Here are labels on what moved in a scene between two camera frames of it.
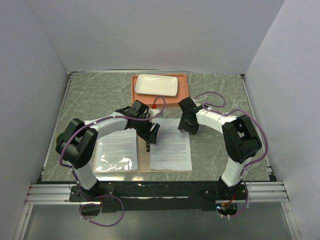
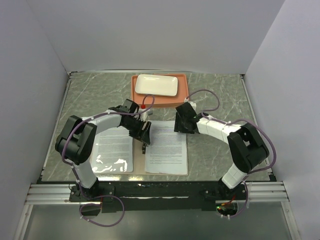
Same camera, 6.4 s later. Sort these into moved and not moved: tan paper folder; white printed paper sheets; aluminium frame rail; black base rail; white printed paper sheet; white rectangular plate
Moved: tan paper folder; white printed paper sheets
Not moved: white rectangular plate; white printed paper sheet; aluminium frame rail; black base rail
